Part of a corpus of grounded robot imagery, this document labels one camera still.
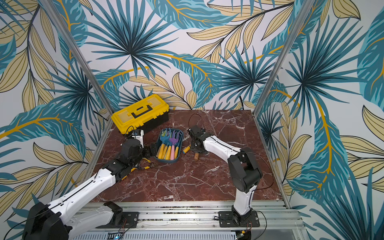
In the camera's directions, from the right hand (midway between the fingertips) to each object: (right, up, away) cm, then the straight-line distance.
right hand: (196, 148), depth 93 cm
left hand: (-26, +3, -12) cm, 29 cm away
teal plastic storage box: (-17, +2, +3) cm, 17 cm away
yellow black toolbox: (-31, +22, +3) cm, 38 cm away
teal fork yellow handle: (-18, 0, +2) cm, 18 cm away
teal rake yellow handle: (-21, +6, +4) cm, 22 cm away
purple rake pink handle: (-15, +5, +4) cm, 16 cm away
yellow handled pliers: (-26, -10, -2) cm, 28 cm away
